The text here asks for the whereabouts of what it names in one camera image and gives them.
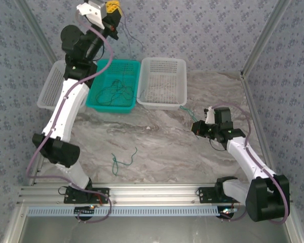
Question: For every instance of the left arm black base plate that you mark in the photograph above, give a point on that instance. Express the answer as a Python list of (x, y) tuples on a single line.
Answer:
[(98, 196)]

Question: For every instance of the small controller board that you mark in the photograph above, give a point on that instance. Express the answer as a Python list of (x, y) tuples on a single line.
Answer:
[(84, 210), (226, 212)]

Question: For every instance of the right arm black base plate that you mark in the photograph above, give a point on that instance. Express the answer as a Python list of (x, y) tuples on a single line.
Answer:
[(206, 196)]

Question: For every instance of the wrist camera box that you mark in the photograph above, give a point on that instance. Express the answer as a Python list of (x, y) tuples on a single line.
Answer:
[(91, 12), (209, 116)]

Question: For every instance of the aluminium frame post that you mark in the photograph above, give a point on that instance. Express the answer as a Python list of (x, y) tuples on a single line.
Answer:
[(266, 33), (36, 31)]

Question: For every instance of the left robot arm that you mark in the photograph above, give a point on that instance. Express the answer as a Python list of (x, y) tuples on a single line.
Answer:
[(66, 108)]

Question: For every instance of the teal perforated plastic basket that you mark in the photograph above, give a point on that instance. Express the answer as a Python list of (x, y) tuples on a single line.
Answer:
[(126, 106)]

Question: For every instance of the grey metal panel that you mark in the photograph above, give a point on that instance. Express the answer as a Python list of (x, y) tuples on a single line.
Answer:
[(152, 230)]

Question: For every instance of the aluminium mounting rail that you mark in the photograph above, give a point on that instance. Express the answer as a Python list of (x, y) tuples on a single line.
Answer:
[(152, 193)]

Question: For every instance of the aluminium table edge rail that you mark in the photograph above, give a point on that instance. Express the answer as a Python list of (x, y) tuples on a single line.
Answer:
[(38, 167), (254, 106)]

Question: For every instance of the white perforated plastic basket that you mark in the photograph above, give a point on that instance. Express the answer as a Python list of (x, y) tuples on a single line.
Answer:
[(162, 73), (50, 86)]

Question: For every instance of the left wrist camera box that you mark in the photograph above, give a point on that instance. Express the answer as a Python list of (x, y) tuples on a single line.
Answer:
[(91, 12)]

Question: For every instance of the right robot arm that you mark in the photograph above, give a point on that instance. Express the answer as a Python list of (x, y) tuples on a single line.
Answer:
[(243, 157)]

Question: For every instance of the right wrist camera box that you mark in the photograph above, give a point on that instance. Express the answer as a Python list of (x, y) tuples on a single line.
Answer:
[(209, 116)]

